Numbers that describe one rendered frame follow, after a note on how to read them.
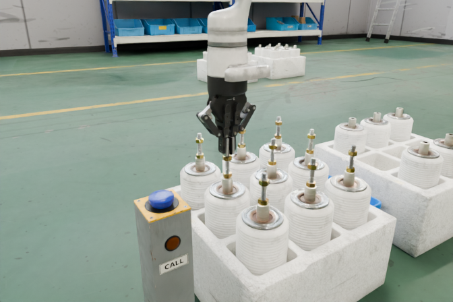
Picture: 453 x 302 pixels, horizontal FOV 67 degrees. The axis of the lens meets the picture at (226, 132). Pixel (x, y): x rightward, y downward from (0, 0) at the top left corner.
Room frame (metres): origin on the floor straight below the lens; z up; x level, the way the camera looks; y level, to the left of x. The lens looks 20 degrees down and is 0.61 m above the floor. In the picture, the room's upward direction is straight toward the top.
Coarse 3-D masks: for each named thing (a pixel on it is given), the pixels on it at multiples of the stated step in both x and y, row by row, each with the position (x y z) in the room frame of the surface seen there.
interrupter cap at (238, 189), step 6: (210, 186) 0.64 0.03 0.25; (216, 186) 0.64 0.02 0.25; (234, 186) 0.64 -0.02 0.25; (240, 186) 0.64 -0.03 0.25; (210, 192) 0.61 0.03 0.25; (216, 192) 0.61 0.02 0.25; (222, 192) 0.62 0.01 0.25; (234, 192) 0.62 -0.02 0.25; (240, 192) 0.61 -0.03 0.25; (222, 198) 0.59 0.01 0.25; (228, 198) 0.59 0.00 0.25; (234, 198) 0.59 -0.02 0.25
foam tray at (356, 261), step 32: (192, 224) 0.61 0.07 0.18; (384, 224) 0.61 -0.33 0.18; (224, 256) 0.51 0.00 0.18; (288, 256) 0.54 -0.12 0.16; (320, 256) 0.51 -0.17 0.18; (352, 256) 0.55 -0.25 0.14; (384, 256) 0.62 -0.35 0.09; (224, 288) 0.49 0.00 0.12; (256, 288) 0.43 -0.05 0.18; (288, 288) 0.46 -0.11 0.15; (320, 288) 0.51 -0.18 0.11; (352, 288) 0.56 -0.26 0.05
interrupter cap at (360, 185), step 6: (330, 180) 0.66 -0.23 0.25; (336, 180) 0.66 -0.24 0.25; (342, 180) 0.67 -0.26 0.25; (360, 180) 0.67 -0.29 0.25; (336, 186) 0.64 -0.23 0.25; (342, 186) 0.64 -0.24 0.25; (348, 186) 0.64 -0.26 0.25; (354, 186) 0.64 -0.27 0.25; (360, 186) 0.64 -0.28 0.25; (366, 186) 0.64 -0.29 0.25; (354, 192) 0.62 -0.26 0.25
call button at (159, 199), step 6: (156, 192) 0.48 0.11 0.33; (162, 192) 0.48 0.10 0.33; (168, 192) 0.48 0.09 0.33; (150, 198) 0.46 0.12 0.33; (156, 198) 0.46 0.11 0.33; (162, 198) 0.46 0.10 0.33; (168, 198) 0.46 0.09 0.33; (174, 198) 0.47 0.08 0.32; (150, 204) 0.46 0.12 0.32; (156, 204) 0.45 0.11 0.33; (162, 204) 0.45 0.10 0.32; (168, 204) 0.46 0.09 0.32
